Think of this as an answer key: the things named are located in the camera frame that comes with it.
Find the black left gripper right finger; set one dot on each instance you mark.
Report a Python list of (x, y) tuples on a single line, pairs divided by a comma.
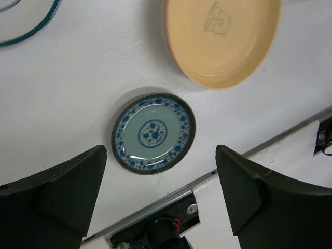
[(267, 209)]

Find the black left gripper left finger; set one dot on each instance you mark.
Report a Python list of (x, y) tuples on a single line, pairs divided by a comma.
[(53, 208)]

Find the blue green patterned plate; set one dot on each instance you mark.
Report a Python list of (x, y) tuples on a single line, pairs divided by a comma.
[(153, 134)]

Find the beige yellow plate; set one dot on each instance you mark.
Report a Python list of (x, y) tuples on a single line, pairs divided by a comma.
[(218, 44)]

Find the white green rim plate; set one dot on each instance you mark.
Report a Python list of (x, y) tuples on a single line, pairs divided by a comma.
[(22, 19)]

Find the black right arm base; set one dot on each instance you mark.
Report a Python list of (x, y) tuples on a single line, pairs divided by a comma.
[(323, 139)]

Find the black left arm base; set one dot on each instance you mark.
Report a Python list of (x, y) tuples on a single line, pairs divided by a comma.
[(162, 229)]

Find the aluminium table edge rail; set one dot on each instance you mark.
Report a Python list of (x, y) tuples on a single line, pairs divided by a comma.
[(290, 153)]

